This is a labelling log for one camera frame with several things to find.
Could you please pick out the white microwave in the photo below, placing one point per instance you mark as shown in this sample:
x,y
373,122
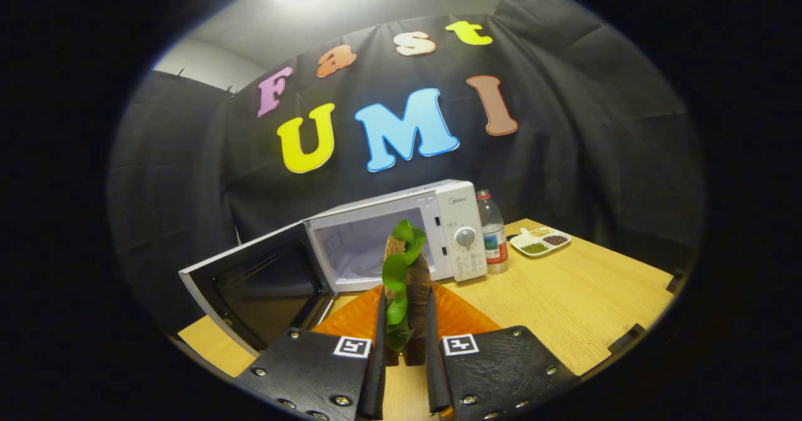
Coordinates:
x,y
451,233

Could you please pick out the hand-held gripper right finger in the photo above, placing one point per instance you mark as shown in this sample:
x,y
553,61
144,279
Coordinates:
x,y
433,371

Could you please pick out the black backdrop cloth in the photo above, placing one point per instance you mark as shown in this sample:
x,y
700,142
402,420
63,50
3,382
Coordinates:
x,y
564,126

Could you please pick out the clear water bottle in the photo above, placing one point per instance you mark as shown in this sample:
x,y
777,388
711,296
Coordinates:
x,y
494,233

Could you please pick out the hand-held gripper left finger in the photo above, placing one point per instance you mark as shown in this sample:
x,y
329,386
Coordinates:
x,y
378,371

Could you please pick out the toast sandwich with lettuce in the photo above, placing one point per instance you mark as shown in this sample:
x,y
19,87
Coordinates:
x,y
416,296

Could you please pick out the black table edge bracket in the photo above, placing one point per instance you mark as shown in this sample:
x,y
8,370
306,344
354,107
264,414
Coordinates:
x,y
675,281
626,338

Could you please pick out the white divided bean dish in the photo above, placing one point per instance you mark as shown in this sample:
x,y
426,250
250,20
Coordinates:
x,y
539,242

